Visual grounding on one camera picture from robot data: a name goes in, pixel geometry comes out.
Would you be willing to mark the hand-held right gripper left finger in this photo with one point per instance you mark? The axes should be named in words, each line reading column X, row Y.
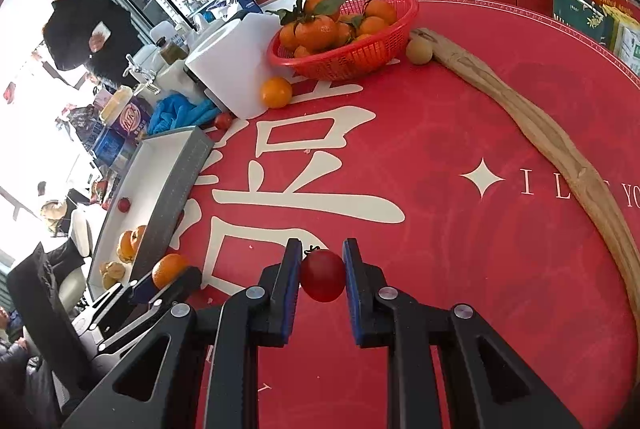
column 294, row 309

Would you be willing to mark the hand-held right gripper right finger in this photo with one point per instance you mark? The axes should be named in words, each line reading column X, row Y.
column 350, row 309

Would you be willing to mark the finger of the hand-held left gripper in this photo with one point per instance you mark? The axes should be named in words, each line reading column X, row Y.
column 190, row 281
column 142, row 291

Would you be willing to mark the large smooth orange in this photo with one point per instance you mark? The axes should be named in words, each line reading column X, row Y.
column 169, row 270

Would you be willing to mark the large red tomato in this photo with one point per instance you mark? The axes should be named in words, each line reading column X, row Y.
column 322, row 275

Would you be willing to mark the tangerine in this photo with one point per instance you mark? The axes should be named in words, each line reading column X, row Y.
column 129, row 245

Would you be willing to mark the medium red tomato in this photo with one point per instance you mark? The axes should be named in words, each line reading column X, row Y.
column 123, row 204

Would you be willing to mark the grey tray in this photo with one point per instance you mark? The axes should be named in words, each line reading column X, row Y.
column 150, row 169

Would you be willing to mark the small cherry tomato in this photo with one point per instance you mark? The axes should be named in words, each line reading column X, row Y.
column 223, row 120

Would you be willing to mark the person's left forearm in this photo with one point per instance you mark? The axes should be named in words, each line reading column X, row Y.
column 25, row 384

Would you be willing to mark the blue carton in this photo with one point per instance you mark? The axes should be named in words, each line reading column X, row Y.
column 107, row 146

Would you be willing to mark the blue gloves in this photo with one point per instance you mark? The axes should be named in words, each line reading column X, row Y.
column 175, row 111

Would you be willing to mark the purple carton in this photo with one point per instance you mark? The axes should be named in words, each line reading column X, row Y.
column 127, row 119

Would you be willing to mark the white plastic container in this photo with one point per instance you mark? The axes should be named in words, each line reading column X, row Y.
column 170, row 76

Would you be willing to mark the small smooth orange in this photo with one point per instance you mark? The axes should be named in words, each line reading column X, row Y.
column 276, row 92

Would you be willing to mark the metal tap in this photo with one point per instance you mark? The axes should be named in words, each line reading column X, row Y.
column 140, row 69

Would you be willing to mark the white paper towel roll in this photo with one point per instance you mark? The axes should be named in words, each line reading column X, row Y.
column 235, row 59

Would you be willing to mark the jar with dark contents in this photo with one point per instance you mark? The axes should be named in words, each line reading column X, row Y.
column 172, row 51

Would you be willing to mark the red plastic basket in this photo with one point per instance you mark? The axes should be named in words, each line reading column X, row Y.
column 350, row 59

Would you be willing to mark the wooden back scratcher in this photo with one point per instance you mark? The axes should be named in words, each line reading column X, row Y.
column 550, row 134

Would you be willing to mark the round tan fruit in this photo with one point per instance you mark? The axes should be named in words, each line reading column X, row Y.
column 419, row 50

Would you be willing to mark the pile of leafy tangerines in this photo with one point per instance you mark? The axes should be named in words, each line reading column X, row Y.
column 315, row 34

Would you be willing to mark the green gift bag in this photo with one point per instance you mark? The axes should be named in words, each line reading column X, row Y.
column 580, row 19

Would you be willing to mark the white and green box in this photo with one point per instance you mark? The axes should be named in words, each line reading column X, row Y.
column 630, row 44

